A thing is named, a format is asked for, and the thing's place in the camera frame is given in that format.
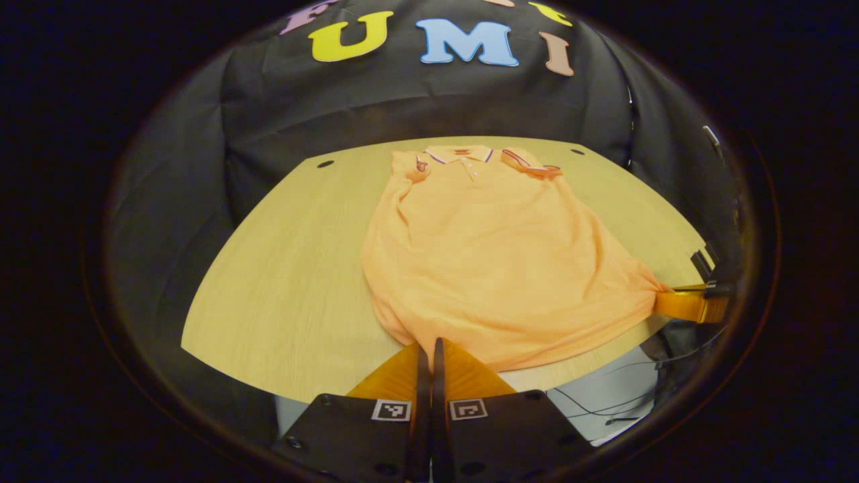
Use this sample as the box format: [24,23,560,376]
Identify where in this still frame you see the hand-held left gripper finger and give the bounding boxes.
[432,337,595,483]
[272,342,430,483]

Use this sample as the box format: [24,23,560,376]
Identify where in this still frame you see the black table edge bracket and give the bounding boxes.
[691,248,720,282]

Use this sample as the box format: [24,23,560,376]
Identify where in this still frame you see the black floor cable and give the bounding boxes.
[554,359,729,427]

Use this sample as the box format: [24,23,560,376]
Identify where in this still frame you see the orange T-shirt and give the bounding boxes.
[360,144,672,373]

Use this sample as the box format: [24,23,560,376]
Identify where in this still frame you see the grey metal bar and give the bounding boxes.
[701,124,724,163]

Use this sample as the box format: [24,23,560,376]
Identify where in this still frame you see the black backdrop cloth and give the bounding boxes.
[101,0,746,443]

